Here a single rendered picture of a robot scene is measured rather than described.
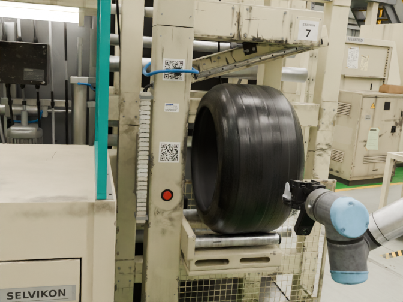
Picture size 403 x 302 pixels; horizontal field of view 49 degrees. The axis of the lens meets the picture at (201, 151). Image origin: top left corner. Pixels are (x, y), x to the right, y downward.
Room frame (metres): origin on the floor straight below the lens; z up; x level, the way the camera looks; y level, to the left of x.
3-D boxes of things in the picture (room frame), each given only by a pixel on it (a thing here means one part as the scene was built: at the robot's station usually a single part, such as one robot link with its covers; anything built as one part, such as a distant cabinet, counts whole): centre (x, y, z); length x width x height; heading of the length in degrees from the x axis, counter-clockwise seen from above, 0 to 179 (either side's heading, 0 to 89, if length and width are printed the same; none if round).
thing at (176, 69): (1.62, 0.13, 1.51); 0.19 x 0.19 x 0.06; 14
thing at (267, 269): (1.70, -0.11, 0.80); 0.37 x 0.36 x 0.02; 14
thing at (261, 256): (1.56, -0.15, 0.84); 0.36 x 0.09 x 0.06; 104
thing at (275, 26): (2.02, -0.16, 1.71); 0.61 x 0.25 x 0.15; 104
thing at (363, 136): (6.23, -2.27, 0.62); 0.91 x 0.58 x 1.25; 119
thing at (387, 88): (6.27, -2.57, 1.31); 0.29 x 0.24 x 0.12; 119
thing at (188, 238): (1.66, 0.06, 0.90); 0.40 x 0.03 x 0.10; 14
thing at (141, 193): (1.57, 0.21, 1.19); 0.05 x 0.04 x 0.48; 14
